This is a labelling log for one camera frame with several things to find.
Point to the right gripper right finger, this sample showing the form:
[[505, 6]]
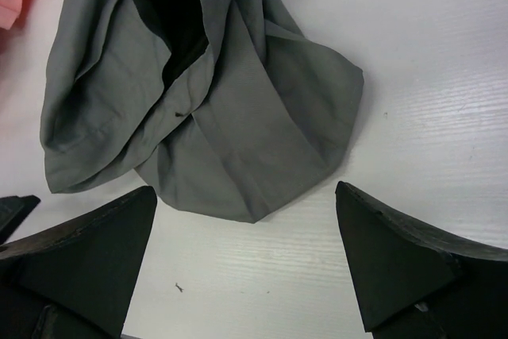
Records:
[[414, 280]]

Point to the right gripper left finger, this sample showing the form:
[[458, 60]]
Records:
[[76, 279]]

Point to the grey pleated skirt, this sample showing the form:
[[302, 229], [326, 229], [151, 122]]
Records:
[[224, 107]]

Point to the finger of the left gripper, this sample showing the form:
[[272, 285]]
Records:
[[14, 210]]

